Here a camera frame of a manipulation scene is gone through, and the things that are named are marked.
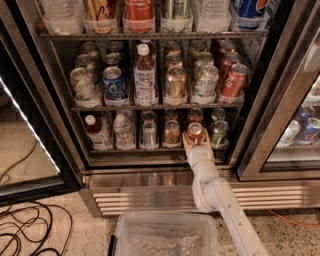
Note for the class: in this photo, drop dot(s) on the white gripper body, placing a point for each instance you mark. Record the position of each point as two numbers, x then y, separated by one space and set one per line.
200 153

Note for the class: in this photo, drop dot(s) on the red coke can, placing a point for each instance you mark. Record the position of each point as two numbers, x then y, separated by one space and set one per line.
195 115
194 133

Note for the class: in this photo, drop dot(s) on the white 7up can middle shelf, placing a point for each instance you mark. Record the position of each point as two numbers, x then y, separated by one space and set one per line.
206 81

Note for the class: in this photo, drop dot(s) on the blue pepsi can right compartment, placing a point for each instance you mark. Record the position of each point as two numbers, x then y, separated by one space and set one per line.
308 131

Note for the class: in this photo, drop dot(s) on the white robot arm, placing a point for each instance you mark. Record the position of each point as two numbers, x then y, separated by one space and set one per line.
213 192

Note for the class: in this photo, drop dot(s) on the gold can bottom shelf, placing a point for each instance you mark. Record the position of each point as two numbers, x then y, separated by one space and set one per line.
172 132

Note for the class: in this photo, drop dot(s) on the tan coffee bottle top shelf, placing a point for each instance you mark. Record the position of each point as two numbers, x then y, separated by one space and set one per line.
100 17

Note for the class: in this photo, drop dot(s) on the white can right compartment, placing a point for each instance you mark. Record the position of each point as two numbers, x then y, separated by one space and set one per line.
289 134

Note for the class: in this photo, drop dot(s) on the clear water bottle bottom shelf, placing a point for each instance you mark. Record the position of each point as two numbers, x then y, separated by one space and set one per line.
123 132

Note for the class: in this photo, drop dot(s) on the blue pepsi can shelf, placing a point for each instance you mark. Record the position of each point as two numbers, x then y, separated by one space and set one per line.
114 83
250 12

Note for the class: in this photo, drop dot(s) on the stainless steel display fridge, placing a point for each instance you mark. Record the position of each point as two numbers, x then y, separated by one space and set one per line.
156 177

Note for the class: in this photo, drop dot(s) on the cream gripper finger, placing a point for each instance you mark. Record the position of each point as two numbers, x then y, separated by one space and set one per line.
206 137
187 143

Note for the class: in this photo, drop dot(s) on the blue pepsi can top shelf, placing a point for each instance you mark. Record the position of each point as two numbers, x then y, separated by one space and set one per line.
250 12

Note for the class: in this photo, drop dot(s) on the green can bottom shelf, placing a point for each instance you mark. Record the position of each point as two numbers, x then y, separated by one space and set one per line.
218 133

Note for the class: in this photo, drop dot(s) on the closed right glass fridge door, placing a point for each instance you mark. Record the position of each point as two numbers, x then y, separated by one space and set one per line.
282 84

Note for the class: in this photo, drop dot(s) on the red can shelf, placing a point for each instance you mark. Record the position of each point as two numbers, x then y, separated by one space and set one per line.
227 60
139 15
236 79

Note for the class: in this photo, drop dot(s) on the red coke can behind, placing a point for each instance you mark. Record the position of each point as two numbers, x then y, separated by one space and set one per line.
195 115

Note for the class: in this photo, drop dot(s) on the clear water bottle top right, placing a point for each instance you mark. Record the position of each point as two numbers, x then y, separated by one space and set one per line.
212 16

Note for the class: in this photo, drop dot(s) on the blue pepsi can middle shelf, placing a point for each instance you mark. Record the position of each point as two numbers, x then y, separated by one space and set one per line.
114 83

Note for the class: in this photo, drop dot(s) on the brown tea bottle shelf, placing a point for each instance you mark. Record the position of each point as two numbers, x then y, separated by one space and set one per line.
144 76
98 132

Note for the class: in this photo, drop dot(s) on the gold can shelf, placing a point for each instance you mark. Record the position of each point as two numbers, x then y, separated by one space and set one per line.
172 132
175 79

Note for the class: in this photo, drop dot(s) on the silver can bottom shelf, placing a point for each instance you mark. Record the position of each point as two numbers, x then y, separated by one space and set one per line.
149 134

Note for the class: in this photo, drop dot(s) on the red coke can front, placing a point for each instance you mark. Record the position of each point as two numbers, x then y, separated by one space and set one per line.
194 133

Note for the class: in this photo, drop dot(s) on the red can middle shelf front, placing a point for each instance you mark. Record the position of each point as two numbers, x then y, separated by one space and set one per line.
236 79

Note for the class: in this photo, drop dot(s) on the clear plastic storage bin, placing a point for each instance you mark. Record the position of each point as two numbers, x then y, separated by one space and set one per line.
146 233

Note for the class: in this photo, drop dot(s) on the white green can middle left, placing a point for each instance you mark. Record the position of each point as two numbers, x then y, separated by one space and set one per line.
86 93

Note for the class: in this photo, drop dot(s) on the brown tea bottle middle shelf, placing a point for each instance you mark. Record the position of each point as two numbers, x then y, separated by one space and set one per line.
144 76

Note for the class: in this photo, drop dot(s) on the red can top shelf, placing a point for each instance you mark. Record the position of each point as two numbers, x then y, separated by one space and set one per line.
139 15

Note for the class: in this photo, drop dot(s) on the open glass fridge door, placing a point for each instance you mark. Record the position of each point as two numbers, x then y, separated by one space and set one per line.
33 164

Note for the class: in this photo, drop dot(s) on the gold can middle shelf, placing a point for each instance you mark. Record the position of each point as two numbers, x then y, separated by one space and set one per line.
175 79

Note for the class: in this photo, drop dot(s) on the brown tea bottle bottom shelf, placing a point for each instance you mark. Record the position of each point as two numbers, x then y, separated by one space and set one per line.
98 132

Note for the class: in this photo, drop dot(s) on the clear water bottle top left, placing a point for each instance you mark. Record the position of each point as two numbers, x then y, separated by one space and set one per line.
63 17

